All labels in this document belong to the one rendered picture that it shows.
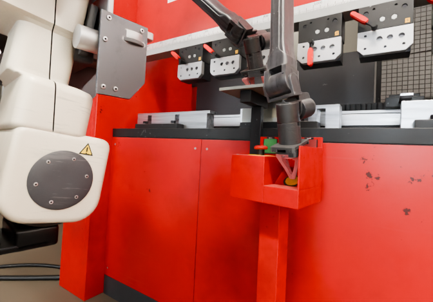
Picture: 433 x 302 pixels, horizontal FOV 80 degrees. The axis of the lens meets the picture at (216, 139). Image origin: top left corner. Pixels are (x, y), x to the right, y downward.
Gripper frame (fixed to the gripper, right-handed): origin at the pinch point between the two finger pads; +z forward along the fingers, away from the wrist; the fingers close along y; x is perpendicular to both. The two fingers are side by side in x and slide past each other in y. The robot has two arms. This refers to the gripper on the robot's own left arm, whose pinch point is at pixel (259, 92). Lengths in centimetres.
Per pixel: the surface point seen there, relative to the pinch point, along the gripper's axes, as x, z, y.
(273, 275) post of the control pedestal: 44, 39, -16
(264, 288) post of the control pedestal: 46, 43, -14
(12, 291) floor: 77, 73, 120
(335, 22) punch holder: -18.9, -17.9, -24.0
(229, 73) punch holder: -11.2, -7.2, 18.6
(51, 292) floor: 66, 79, 105
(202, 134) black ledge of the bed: 11.2, 12.6, 23.7
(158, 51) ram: -19, -23, 64
